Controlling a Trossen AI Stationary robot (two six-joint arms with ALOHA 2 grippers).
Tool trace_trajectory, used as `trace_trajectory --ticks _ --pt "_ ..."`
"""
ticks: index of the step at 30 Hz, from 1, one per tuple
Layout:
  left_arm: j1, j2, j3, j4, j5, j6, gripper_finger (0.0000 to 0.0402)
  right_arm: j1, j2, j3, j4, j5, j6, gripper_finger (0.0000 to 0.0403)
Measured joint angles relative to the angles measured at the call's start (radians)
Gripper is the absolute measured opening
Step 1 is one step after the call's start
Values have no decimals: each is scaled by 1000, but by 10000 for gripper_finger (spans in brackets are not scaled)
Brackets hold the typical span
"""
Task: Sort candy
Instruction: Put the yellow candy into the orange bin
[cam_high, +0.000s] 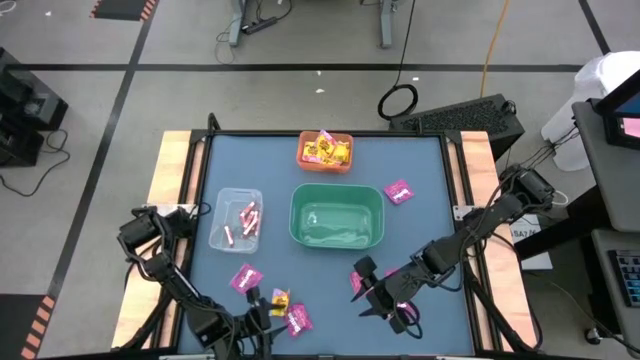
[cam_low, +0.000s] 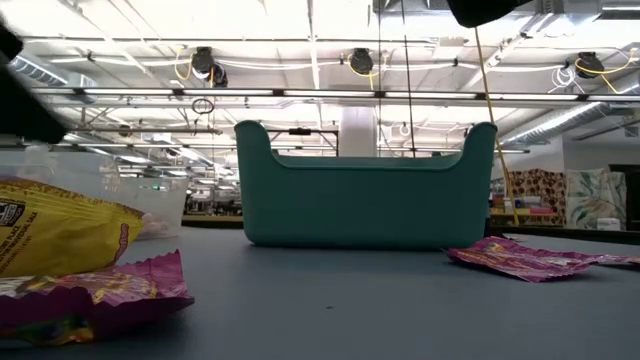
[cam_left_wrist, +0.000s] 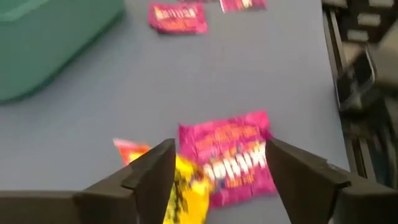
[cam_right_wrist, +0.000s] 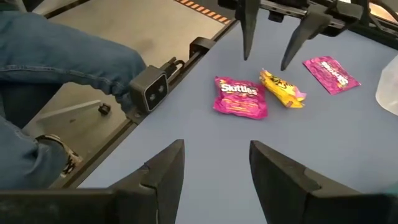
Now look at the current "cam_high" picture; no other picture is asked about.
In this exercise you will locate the grey desk leg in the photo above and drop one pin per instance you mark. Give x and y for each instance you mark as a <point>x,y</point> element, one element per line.
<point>236,25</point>
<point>385,25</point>

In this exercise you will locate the clear plastic bin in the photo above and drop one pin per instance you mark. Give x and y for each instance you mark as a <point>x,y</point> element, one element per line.
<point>225,205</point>

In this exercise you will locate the black computer tower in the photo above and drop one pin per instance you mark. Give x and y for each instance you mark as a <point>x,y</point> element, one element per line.
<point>460,120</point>

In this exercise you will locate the teal plastic bin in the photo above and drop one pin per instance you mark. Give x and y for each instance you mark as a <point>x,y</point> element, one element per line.
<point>340,220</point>

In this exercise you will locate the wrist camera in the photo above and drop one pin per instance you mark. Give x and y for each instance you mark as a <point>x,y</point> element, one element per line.
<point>366,267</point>
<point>252,295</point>

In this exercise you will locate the grey desk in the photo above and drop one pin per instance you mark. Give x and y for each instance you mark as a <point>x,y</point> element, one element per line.
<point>605,300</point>
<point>615,190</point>

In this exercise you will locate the silver aluminium bracket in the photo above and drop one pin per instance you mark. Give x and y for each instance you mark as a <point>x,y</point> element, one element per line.
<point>187,357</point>

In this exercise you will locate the orange black hazard mat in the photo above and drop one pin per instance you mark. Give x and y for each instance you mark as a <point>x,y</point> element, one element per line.
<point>122,9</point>
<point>15,330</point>

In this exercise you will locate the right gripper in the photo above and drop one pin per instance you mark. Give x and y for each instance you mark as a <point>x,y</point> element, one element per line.
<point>400,295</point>

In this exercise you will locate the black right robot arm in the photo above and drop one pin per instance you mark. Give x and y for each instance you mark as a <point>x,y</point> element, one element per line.
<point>480,225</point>

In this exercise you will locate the white plastic bag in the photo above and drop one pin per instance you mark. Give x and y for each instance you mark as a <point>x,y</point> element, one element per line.
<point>600,80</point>

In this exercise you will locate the wooden side board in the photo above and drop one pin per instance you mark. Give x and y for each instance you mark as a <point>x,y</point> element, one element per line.
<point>475,142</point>
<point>170,160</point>

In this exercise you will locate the black corner bracket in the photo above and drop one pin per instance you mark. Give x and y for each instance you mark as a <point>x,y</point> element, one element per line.
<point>214,122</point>

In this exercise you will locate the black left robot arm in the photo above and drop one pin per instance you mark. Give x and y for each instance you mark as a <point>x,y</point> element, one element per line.
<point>170,280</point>

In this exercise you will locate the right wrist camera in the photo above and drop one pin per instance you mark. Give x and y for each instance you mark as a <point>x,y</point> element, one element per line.
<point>366,267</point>

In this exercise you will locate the black equipment rack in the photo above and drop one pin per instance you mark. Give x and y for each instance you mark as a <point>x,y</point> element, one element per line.
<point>25,105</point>

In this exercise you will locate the orange plastic bin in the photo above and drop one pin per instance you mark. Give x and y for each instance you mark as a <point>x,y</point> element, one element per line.
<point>325,170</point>

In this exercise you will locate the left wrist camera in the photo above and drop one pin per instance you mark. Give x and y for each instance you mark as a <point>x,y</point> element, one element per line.
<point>252,295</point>

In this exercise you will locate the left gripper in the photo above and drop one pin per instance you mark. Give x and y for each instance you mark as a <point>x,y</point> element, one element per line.
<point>247,330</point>

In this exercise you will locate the black power strip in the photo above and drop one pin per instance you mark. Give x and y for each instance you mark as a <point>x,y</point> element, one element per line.
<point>260,25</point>

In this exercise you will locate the black monitor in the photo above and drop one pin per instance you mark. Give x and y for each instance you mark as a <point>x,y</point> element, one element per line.
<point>625,107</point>

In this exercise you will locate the white paper sheet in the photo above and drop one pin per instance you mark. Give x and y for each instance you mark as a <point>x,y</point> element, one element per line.
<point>535,255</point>

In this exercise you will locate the black keyboard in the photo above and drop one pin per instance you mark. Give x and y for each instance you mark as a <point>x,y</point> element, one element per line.
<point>627,277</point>

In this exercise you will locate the pink white candy roll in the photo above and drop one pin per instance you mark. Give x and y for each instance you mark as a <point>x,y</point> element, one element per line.
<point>228,235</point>
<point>250,222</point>
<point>247,209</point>
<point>257,228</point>

